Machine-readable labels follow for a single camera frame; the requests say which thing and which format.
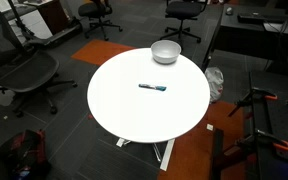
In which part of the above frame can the black clamp orange handle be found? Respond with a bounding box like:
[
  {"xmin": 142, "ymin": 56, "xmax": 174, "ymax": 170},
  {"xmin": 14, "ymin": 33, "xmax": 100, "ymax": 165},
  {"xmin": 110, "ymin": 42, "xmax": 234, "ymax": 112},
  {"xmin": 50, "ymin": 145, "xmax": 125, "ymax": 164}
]
[
  {"xmin": 228, "ymin": 87, "xmax": 279, "ymax": 118},
  {"xmin": 232, "ymin": 129, "xmax": 288, "ymax": 158}
]

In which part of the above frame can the white table base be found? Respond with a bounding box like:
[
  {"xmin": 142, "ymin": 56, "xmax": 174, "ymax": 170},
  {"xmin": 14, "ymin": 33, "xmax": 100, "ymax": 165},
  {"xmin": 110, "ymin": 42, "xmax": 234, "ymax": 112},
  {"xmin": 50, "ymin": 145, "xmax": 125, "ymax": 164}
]
[{"xmin": 115, "ymin": 137, "xmax": 177, "ymax": 173}]

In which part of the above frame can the white drawer cabinet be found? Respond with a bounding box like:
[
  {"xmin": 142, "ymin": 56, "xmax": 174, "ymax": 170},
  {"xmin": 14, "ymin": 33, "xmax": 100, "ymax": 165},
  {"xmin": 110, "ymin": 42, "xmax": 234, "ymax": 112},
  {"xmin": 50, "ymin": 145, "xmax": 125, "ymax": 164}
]
[{"xmin": 2, "ymin": 0, "xmax": 63, "ymax": 39}]

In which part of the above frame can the white round bowl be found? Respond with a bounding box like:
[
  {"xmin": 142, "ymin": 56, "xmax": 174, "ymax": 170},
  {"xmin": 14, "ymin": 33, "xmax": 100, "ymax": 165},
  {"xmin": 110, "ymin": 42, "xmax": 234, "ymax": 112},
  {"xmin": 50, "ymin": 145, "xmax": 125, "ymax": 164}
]
[{"xmin": 150, "ymin": 39, "xmax": 182, "ymax": 65}]

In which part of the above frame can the red and black bag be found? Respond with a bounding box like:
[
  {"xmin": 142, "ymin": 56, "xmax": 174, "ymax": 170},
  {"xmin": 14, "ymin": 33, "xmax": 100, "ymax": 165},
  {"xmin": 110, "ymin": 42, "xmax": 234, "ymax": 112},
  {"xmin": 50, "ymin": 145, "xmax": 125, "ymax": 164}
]
[{"xmin": 0, "ymin": 129, "xmax": 52, "ymax": 180}]

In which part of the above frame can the black computer keyboard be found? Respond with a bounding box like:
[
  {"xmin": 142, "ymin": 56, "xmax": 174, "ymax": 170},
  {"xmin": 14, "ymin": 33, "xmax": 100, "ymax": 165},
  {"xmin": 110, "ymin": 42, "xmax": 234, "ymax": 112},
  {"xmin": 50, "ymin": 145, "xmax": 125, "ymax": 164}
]
[{"xmin": 237, "ymin": 12, "xmax": 287, "ymax": 25}]

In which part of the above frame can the black electric scooter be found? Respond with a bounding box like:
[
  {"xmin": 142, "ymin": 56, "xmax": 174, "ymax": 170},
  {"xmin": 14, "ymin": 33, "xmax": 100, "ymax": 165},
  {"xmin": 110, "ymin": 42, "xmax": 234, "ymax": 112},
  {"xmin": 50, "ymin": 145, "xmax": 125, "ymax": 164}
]
[{"xmin": 6, "ymin": 0, "xmax": 83, "ymax": 48}]

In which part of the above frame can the black upright post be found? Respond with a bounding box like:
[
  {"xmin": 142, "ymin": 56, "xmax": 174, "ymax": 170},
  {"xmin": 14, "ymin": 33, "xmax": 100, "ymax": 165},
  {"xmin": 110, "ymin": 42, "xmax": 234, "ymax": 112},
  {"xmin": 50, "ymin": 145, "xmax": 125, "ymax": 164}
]
[{"xmin": 211, "ymin": 128, "xmax": 252, "ymax": 180}]

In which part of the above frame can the black mesh office chair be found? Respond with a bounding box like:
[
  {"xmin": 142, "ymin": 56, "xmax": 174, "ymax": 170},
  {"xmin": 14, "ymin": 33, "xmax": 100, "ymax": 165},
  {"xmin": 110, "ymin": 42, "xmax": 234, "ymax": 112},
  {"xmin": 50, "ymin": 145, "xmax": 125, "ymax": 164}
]
[{"xmin": 0, "ymin": 5, "xmax": 79, "ymax": 118}]

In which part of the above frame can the black swivel office chair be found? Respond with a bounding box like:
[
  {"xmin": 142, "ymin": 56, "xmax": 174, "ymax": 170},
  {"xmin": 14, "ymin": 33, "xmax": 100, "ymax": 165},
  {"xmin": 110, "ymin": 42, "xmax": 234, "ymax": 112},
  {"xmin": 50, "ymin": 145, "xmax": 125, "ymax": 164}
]
[
  {"xmin": 159, "ymin": 0, "xmax": 209, "ymax": 44},
  {"xmin": 77, "ymin": 0, "xmax": 124, "ymax": 42}
]

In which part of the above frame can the dark office desk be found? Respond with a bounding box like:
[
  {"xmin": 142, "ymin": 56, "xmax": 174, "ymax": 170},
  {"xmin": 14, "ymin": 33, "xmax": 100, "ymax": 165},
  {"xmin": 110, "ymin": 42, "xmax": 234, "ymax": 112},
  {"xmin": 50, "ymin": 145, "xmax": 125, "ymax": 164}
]
[{"xmin": 202, "ymin": 3, "xmax": 288, "ymax": 73}]

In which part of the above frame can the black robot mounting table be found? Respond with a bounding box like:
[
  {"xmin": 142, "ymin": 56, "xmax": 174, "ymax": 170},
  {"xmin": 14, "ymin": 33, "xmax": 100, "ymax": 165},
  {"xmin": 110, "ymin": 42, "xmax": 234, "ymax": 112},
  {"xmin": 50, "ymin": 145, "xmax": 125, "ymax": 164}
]
[{"xmin": 248, "ymin": 70, "xmax": 288, "ymax": 180}]

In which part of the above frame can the white plastic bag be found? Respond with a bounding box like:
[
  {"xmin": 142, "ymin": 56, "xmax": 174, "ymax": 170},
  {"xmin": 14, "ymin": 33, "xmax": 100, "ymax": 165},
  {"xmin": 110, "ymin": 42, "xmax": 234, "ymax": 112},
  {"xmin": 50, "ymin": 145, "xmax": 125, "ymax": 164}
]
[{"xmin": 204, "ymin": 66, "xmax": 225, "ymax": 104}]

